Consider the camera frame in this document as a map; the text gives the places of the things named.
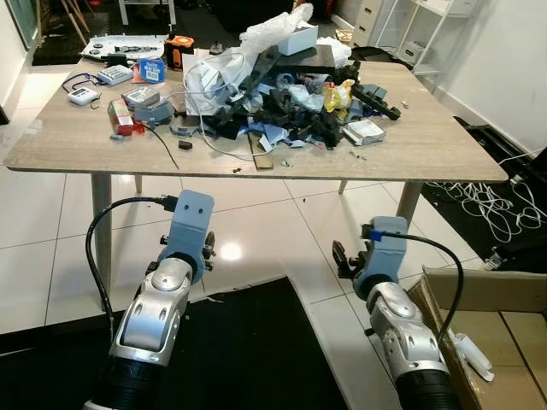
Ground white board with parts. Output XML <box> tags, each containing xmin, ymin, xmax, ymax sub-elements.
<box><xmin>80</xmin><ymin>33</ymin><xmax>168</xmax><ymax>62</ymax></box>

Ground dark flat panel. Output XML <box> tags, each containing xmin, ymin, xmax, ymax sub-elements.
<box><xmin>272</xmin><ymin>50</ymin><xmax>344</xmax><ymax>79</ymax></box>

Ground white crumpled wrapper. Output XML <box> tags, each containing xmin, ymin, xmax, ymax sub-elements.
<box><xmin>448</xmin><ymin>331</ymin><xmax>497</xmax><ymax>384</ymax></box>

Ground orange and black tool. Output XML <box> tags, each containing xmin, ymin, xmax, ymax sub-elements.
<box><xmin>164</xmin><ymin>33</ymin><xmax>197</xmax><ymax>73</ymax></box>

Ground black rug under cables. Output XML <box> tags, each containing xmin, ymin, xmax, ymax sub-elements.
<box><xmin>421</xmin><ymin>122</ymin><xmax>547</xmax><ymax>276</ymax></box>

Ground green framed board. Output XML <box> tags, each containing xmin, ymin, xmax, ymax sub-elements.
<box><xmin>7</xmin><ymin>0</ymin><xmax>45</xmax><ymax>50</ymax></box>

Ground clear bubble wrap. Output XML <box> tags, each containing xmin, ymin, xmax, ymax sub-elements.
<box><xmin>238</xmin><ymin>2</ymin><xmax>315</xmax><ymax>54</ymax></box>

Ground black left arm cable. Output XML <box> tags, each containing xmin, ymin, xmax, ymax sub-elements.
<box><xmin>85</xmin><ymin>195</ymin><xmax>180</xmax><ymax>336</ymax></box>

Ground tangled white cables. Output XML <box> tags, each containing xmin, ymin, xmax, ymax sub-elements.
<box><xmin>443</xmin><ymin>147</ymin><xmax>547</xmax><ymax>250</ymax></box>

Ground brown cardboard scrap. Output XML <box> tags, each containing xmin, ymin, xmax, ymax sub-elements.
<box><xmin>249</xmin><ymin>132</ymin><xmax>277</xmax><ymax>171</ymax></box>

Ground thin black cable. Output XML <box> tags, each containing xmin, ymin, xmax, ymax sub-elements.
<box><xmin>144</xmin><ymin>119</ymin><xmax>181</xmax><ymax>170</ymax></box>

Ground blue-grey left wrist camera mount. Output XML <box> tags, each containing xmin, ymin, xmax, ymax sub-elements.
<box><xmin>159</xmin><ymin>190</ymin><xmax>215</xmax><ymax>284</ymax></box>

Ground large black floor mat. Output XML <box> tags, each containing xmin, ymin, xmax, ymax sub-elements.
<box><xmin>0</xmin><ymin>274</ymin><xmax>327</xmax><ymax>410</ymax></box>

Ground small red box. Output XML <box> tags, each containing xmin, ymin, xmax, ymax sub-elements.
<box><xmin>107</xmin><ymin>98</ymin><xmax>137</xmax><ymax>138</ymax></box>

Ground white shelf unit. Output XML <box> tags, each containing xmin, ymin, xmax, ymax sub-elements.
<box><xmin>353</xmin><ymin>0</ymin><xmax>468</xmax><ymax>88</ymax></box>

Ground small white meter device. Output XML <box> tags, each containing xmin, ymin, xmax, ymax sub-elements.
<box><xmin>68</xmin><ymin>85</ymin><xmax>98</xmax><ymax>108</ymax></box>

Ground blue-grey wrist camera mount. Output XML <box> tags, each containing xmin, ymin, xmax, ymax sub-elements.
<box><xmin>159</xmin><ymin>190</ymin><xmax>215</xmax><ymax>284</ymax></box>
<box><xmin>352</xmin><ymin>216</ymin><xmax>410</xmax><ymax>301</ymax></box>

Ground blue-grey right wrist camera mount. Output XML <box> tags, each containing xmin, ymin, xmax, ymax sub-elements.
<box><xmin>352</xmin><ymin>216</ymin><xmax>410</xmax><ymax>301</ymax></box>

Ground brown cardboard box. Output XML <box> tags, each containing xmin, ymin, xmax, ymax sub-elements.
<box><xmin>408</xmin><ymin>266</ymin><xmax>547</xmax><ymax>410</ymax></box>

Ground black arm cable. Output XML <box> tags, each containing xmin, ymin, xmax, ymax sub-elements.
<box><xmin>400</xmin><ymin>233</ymin><xmax>467</xmax><ymax>344</ymax></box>
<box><xmin>85</xmin><ymin>195</ymin><xmax>180</xmax><ymax>336</ymax></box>

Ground black foam scrap heap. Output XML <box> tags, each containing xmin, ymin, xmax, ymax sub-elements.
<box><xmin>208</xmin><ymin>43</ymin><xmax>404</xmax><ymax>156</ymax></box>

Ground white cardboard box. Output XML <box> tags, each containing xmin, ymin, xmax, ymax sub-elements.
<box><xmin>271</xmin><ymin>23</ymin><xmax>320</xmax><ymax>57</ymax></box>

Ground small blue box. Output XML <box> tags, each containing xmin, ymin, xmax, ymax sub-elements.
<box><xmin>132</xmin><ymin>56</ymin><xmax>167</xmax><ymax>85</ymax></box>

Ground long black plastic part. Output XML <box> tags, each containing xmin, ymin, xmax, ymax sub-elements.
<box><xmin>350</xmin><ymin>80</ymin><xmax>403</xmax><ymax>121</ymax></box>

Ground yellow snack bag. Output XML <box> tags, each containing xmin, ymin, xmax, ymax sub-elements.
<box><xmin>322</xmin><ymin>78</ymin><xmax>356</xmax><ymax>117</ymax></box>

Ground grey-blue plastic block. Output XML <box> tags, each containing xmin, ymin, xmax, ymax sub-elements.
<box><xmin>136</xmin><ymin>97</ymin><xmax>177</xmax><ymax>130</ymax></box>

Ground grey display device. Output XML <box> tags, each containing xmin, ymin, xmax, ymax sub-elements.
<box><xmin>121</xmin><ymin>83</ymin><xmax>162</xmax><ymax>111</ymax></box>

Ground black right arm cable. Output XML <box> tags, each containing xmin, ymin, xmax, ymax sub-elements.
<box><xmin>400</xmin><ymin>233</ymin><xmax>467</xmax><ymax>344</ymax></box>

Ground white flat packet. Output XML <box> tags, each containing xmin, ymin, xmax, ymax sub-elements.
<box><xmin>341</xmin><ymin>119</ymin><xmax>388</xmax><ymax>147</ymax></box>

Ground light wooden table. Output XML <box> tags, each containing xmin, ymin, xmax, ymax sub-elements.
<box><xmin>3</xmin><ymin>58</ymin><xmax>510</xmax><ymax>293</ymax></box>

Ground clear plastic bag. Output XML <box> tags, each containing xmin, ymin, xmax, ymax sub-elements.
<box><xmin>183</xmin><ymin>50</ymin><xmax>259</xmax><ymax>117</ymax></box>

